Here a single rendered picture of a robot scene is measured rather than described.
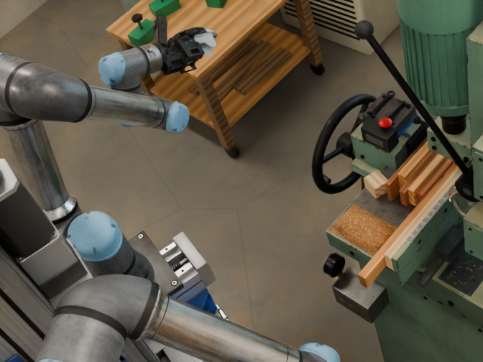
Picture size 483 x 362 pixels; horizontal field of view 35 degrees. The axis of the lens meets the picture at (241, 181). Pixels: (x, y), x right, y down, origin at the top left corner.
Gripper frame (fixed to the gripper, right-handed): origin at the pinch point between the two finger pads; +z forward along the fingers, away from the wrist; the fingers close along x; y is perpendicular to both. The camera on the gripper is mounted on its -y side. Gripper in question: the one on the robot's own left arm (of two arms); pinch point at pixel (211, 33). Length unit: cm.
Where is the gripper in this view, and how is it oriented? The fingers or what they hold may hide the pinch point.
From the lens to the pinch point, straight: 212.6
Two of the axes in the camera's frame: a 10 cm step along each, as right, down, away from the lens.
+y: 5.5, 7.9, -2.7
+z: 7.6, -3.3, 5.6
